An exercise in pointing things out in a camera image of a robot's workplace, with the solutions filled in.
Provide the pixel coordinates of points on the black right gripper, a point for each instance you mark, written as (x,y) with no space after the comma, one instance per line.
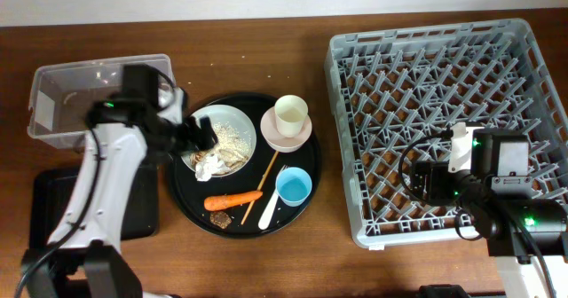
(437,171)

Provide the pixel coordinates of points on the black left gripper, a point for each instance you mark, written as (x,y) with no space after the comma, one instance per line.
(185,137)

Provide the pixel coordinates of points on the white tissue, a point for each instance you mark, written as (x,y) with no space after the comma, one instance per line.
(210,165)

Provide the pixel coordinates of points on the cream cup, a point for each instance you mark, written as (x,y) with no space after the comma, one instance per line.
(291,112)

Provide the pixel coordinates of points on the blue cup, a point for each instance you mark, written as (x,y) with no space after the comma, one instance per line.
(294,186)

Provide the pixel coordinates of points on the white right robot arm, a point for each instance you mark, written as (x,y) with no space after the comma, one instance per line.
(487,178)

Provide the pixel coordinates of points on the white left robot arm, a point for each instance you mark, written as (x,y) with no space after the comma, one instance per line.
(143,121)

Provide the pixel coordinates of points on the grey dishwasher rack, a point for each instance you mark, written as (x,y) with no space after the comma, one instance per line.
(392,91)

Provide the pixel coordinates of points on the clear plastic waste bin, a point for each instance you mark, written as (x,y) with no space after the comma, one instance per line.
(62,94)

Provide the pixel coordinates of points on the grey plate with food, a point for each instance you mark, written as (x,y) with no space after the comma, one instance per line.
(236,137)

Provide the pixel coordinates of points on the orange carrot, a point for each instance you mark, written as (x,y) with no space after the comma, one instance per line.
(222,202)

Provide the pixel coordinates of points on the round black tray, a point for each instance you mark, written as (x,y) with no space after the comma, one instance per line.
(190,194)

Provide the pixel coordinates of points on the brown cookie piece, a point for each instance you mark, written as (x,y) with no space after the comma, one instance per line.
(220,219)

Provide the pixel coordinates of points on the wooden chopstick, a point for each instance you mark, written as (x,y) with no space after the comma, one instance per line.
(260,186)

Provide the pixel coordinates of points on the black square bin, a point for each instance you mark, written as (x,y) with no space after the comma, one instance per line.
(52,191)

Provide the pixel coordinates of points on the white plastic fork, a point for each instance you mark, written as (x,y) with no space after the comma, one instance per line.
(266,217)

